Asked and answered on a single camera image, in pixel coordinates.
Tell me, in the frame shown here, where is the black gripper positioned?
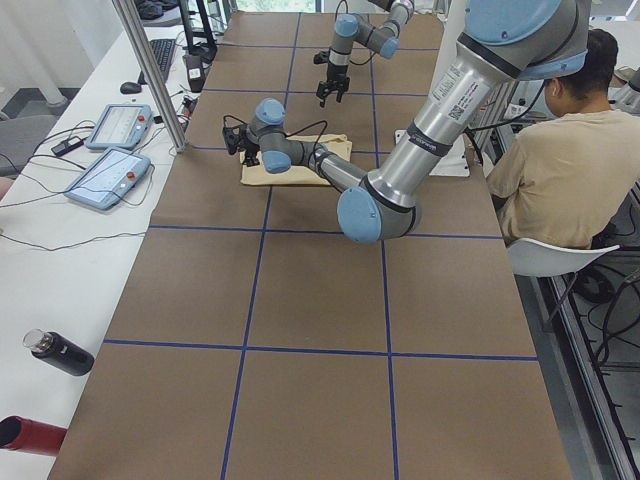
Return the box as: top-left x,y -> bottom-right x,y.
313,49 -> 350,108
222,124 -> 260,167

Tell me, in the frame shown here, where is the cream long-sleeve printed shirt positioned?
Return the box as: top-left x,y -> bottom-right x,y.
240,134 -> 352,186

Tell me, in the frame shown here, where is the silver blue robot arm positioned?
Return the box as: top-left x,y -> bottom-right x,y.
313,0 -> 415,107
223,1 -> 590,243

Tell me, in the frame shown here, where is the black keyboard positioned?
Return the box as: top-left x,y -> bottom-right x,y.
149,38 -> 176,82

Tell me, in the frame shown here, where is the black computer mouse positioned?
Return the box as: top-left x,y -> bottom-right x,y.
119,81 -> 142,95

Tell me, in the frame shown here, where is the seated person in beige shirt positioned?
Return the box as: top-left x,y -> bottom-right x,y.
487,29 -> 639,249

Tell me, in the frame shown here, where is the white chair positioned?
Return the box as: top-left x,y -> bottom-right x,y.
505,237 -> 621,331

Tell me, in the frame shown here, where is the black water bottle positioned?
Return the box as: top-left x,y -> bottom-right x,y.
23,329 -> 94,376

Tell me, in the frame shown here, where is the red bottle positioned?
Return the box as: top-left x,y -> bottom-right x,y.
1,416 -> 67,456

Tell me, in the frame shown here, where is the teach pendant near post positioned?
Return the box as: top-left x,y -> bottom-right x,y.
84,103 -> 153,150

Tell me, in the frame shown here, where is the aluminium frame post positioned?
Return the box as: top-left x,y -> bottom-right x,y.
112,0 -> 187,153

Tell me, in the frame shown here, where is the teach pendant far from post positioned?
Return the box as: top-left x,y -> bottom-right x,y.
63,147 -> 151,211

